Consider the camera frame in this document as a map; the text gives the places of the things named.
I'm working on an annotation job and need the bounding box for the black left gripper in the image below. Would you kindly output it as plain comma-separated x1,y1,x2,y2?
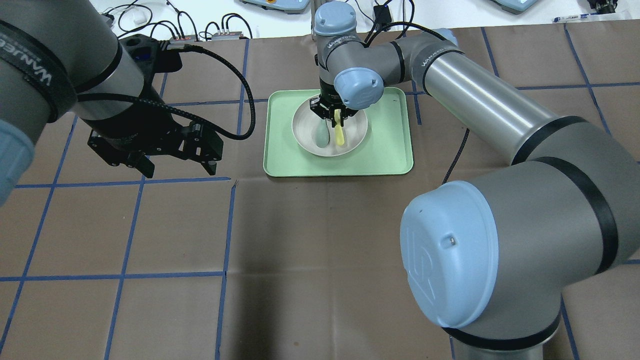
87,35,224,179

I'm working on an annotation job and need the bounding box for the grey adapter box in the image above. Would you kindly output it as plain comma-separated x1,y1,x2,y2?
210,31,247,41
169,34,198,44

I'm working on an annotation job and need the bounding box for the black usb hub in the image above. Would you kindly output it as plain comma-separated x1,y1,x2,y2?
100,13,115,29

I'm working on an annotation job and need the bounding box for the black power adapter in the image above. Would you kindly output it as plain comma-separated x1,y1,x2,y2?
372,4,393,31

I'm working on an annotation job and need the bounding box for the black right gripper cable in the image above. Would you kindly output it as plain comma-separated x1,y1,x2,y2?
365,0,471,186

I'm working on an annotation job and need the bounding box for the teal plastic spoon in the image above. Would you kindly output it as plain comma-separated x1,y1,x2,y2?
314,118,330,149

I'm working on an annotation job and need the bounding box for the yellow plastic fork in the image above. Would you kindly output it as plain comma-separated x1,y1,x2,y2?
334,109,346,147

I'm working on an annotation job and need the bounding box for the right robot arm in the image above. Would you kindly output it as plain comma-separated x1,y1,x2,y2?
310,1,640,360

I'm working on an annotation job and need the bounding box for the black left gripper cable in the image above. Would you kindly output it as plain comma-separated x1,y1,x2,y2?
75,42,257,141

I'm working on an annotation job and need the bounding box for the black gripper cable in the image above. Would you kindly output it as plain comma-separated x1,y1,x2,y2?
365,0,471,186
75,42,257,141

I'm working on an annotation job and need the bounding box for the white round plate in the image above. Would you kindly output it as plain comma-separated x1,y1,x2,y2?
291,96,369,157

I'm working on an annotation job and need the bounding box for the light green tray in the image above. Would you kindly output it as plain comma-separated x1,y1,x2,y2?
263,88,414,177

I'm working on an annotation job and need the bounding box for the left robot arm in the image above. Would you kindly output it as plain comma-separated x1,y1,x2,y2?
0,0,223,203

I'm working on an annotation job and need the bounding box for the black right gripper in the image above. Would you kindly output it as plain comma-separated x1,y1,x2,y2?
309,82,359,128

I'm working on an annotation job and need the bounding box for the teach pendant tablet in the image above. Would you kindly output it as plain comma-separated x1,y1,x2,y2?
492,0,538,15
240,0,311,14

